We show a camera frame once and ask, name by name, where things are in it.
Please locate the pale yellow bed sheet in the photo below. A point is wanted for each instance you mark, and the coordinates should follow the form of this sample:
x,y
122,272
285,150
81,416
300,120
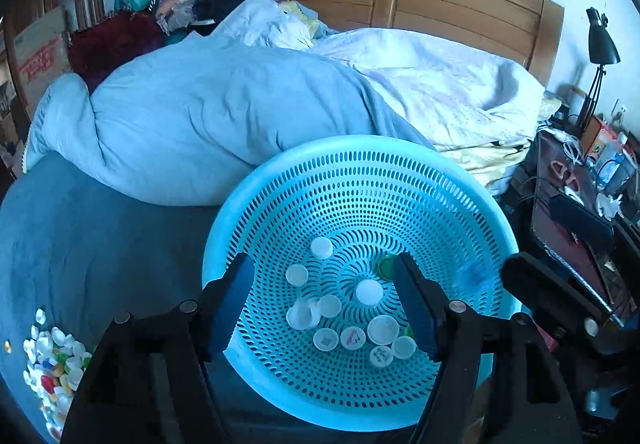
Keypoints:
x,y
490,157

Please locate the light blue perforated basket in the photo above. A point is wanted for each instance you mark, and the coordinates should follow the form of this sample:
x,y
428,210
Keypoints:
x,y
350,184

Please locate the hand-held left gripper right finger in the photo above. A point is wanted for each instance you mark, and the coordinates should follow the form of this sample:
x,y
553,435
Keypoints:
x,y
415,304

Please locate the dark wooden nightstand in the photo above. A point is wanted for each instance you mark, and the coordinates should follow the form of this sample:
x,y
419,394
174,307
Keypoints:
x,y
560,234

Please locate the dark red fuzzy blanket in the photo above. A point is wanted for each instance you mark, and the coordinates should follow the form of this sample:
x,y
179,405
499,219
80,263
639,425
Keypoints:
x,y
115,49

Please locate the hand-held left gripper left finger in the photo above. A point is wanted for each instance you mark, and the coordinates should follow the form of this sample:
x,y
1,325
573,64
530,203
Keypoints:
x,y
232,299

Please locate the red printed cardboard box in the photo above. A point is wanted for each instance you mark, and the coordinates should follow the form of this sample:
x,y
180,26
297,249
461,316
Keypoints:
x,y
40,54

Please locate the black desk lamp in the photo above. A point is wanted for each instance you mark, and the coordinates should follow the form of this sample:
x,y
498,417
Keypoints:
x,y
602,42

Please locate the black rectangular case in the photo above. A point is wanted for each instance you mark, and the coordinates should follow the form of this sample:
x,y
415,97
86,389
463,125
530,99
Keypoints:
x,y
580,219

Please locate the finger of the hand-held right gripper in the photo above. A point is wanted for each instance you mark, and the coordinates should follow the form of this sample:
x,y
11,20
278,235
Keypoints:
x,y
545,286

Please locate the white quilt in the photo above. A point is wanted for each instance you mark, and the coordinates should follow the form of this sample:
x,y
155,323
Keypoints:
x,y
440,74

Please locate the orange small box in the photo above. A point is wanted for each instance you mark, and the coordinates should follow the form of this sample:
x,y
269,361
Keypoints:
x,y
595,137

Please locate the pile of mixed bottle caps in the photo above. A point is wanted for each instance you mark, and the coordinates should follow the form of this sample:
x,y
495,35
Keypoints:
x,y
55,364

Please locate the cluster of white caps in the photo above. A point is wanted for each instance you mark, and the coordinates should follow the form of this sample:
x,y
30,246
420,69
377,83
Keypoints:
x,y
369,292

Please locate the large green bottle cap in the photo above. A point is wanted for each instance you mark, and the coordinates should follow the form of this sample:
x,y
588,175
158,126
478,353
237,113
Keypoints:
x,y
387,268

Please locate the light blue duvet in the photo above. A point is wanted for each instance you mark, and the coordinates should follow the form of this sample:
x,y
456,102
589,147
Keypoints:
x,y
200,124

